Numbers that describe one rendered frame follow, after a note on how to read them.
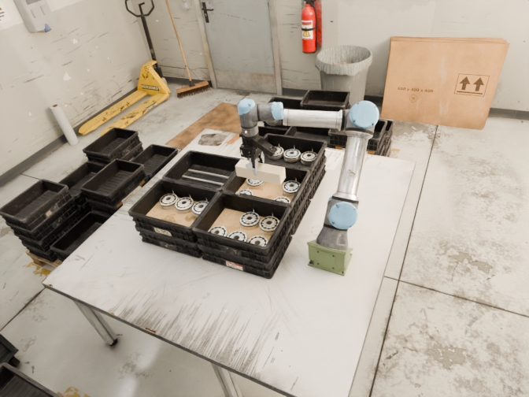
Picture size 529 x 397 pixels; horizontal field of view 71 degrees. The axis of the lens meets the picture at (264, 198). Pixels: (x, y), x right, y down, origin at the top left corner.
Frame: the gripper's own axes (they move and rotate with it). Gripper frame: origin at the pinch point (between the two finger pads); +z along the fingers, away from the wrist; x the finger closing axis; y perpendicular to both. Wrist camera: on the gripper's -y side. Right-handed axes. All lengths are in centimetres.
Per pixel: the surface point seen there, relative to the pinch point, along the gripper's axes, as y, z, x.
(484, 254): -119, 109, -85
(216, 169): 45, 26, -22
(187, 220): 36.0, 25.6, 21.6
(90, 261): 80, 38, 57
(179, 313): 15, 39, 65
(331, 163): -15, 39, -66
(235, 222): 10.4, 25.7, 14.6
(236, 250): -0.9, 23.0, 33.3
